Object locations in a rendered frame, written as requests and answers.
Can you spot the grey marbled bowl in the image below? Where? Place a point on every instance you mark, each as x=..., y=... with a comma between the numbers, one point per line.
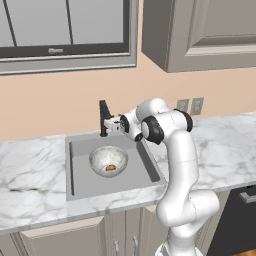
x=100, y=160

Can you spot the grey framed window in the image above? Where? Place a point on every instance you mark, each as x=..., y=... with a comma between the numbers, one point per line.
x=66, y=60

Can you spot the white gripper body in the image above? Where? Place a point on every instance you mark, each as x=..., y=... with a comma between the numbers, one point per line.
x=112, y=124

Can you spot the grey wall cabinet door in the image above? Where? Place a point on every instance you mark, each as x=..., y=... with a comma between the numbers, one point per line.
x=220, y=33

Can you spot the narrow beige base cabinet door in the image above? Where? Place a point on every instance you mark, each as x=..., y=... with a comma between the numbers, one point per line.
x=146, y=233
x=117, y=230

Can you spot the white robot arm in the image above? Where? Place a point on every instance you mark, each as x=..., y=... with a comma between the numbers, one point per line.
x=181, y=166

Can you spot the black sink faucet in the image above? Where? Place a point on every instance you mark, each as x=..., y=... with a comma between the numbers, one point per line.
x=104, y=115

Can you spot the wide beige base cabinet door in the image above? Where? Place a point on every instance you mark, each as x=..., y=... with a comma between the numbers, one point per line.
x=66, y=238

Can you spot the grey window latch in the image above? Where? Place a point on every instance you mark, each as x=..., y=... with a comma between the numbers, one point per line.
x=55, y=50

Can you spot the grey wall cabinet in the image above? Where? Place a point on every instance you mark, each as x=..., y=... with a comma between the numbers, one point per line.
x=160, y=33

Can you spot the grey sink basin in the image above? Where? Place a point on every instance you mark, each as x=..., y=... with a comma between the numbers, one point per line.
x=83, y=186

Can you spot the grey wall outlet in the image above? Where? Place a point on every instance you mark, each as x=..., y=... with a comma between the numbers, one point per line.
x=182, y=105
x=197, y=106

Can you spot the black dishwasher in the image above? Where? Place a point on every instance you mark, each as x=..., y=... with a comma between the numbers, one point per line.
x=233, y=226

